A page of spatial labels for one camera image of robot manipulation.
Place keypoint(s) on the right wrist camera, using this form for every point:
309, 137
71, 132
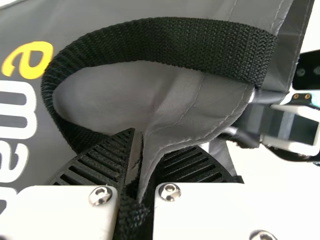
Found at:
308, 72

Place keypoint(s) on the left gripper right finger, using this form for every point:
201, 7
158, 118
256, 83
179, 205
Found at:
225, 212

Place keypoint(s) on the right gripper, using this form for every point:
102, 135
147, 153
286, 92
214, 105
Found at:
315, 103

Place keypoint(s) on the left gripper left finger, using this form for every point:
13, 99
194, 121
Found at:
50, 212

